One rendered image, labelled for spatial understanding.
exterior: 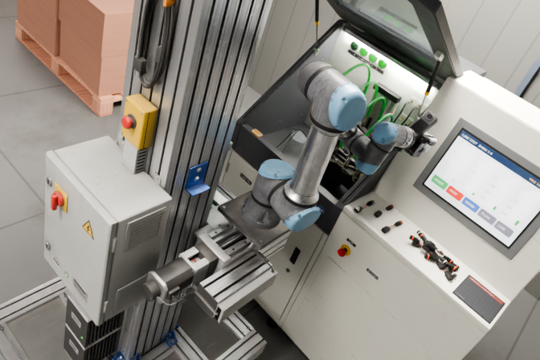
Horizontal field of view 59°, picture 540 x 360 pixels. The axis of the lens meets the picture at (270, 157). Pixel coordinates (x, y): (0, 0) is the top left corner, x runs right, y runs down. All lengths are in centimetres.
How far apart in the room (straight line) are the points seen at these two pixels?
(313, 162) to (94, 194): 62
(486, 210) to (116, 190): 139
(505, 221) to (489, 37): 175
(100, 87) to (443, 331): 281
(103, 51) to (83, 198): 229
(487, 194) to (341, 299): 78
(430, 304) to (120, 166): 126
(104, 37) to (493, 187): 263
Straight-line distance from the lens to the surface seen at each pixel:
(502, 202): 205
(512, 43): 350
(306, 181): 144
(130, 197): 140
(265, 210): 165
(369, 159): 162
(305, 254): 230
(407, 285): 203
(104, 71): 370
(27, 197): 317
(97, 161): 151
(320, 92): 129
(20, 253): 288
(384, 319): 218
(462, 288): 202
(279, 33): 441
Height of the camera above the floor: 219
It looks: 35 degrees down
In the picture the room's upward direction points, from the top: 20 degrees clockwise
